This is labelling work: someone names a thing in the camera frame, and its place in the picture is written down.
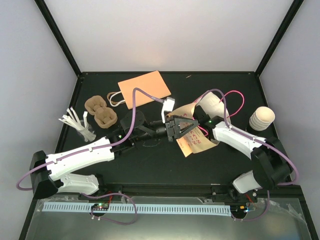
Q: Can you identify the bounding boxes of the cream cakes paper bag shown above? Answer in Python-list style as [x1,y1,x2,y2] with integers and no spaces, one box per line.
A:
[168,92,224,157]

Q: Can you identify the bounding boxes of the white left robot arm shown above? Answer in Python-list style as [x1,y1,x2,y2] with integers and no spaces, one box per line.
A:
[29,110,199,200]

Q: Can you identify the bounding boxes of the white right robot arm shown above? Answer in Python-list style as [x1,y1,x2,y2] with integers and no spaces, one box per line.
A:
[193,106,294,202]

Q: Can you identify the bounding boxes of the plain brown paper bag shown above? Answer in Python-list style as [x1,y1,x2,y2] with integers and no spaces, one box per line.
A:
[107,71,171,110]

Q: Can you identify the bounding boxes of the brown pulp cup carriers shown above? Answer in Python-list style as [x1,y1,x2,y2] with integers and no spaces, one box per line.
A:
[84,95,118,129]

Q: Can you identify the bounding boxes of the stack of paper cups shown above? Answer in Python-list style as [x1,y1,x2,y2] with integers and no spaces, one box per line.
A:
[248,106,276,132]

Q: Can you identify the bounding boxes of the white straws bundle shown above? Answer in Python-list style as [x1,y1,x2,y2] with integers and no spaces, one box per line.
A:
[58,107,96,143]

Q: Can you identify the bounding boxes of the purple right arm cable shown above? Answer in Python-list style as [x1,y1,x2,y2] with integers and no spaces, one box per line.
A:
[193,88,300,222]

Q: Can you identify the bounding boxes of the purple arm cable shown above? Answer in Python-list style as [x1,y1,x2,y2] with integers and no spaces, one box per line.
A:
[16,87,168,191]
[193,88,300,222]

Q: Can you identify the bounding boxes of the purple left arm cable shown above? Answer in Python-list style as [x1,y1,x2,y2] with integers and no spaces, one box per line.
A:
[16,87,168,191]

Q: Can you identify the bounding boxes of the light blue cable duct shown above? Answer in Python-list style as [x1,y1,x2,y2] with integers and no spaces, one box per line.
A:
[42,202,231,217]

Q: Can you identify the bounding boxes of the black frame post right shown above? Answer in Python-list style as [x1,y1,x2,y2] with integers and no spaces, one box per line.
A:
[254,0,304,77]

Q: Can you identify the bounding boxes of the black frame post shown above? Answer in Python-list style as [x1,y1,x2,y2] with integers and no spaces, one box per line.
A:
[254,0,304,77]
[34,0,82,76]

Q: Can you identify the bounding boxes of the black frame post left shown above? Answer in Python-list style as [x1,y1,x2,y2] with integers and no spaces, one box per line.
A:
[34,0,82,76]

